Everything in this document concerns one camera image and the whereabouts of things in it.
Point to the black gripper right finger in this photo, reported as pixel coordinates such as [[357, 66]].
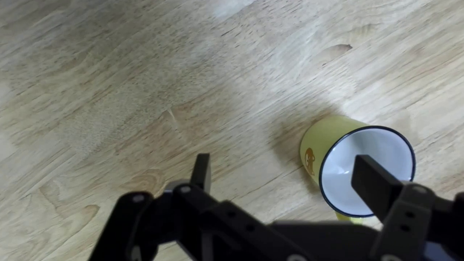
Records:
[[378, 187]]

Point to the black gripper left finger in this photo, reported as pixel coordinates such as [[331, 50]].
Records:
[[201, 172]]

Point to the yellow enamel mug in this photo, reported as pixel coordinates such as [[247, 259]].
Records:
[[314, 146]]

